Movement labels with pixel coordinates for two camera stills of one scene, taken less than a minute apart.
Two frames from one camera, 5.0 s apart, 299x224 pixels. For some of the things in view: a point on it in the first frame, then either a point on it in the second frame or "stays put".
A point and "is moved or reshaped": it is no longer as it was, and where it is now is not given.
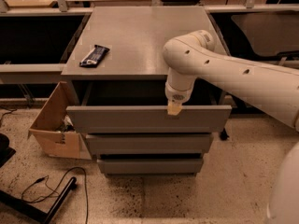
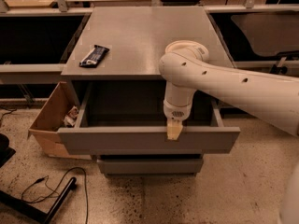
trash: (67, 125) -> (70, 119)
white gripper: (177, 94) -> (176, 112)
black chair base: (6, 151) stays put
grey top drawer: (149, 119) is moved or reshaped
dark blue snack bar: (93, 58) stays put
